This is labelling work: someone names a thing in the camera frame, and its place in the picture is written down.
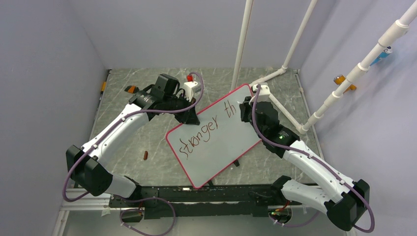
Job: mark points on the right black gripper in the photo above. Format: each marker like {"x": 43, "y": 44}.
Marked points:
{"x": 244, "y": 107}

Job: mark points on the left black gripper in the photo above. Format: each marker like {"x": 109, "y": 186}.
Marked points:
{"x": 189, "y": 117}

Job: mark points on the red framed whiteboard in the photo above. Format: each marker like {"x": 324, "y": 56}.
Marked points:
{"x": 205, "y": 150}

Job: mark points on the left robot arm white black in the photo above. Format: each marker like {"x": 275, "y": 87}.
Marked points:
{"x": 86, "y": 164}

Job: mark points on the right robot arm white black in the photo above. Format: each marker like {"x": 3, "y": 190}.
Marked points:
{"x": 342, "y": 199}

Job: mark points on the orange black small object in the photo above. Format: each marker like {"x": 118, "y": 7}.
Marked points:
{"x": 131, "y": 89}

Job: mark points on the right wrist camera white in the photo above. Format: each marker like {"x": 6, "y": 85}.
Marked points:
{"x": 261, "y": 92}

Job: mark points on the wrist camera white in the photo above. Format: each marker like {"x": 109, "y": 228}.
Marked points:
{"x": 191, "y": 88}
{"x": 261, "y": 92}

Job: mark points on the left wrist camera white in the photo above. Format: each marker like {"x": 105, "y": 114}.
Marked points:
{"x": 191, "y": 88}

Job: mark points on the white PVC pipe frame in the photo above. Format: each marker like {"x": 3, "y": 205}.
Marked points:
{"x": 270, "y": 32}

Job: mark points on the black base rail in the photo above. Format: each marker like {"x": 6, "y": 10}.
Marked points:
{"x": 155, "y": 202}

